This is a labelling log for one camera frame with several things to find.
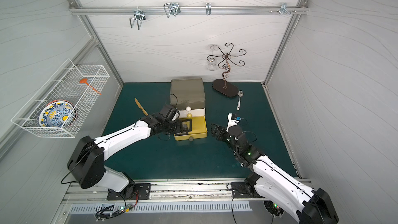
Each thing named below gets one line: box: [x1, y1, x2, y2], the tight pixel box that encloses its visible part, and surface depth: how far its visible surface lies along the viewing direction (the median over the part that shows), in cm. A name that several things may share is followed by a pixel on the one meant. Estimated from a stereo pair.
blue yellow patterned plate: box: [38, 99, 77, 128], surface depth 62 cm
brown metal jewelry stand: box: [206, 42, 247, 97], surface depth 100 cm
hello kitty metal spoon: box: [236, 90, 244, 111], surface depth 117 cm
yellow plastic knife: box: [134, 96, 149, 116], surface depth 109 cm
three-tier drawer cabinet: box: [169, 77, 208, 142], surface depth 92 cm
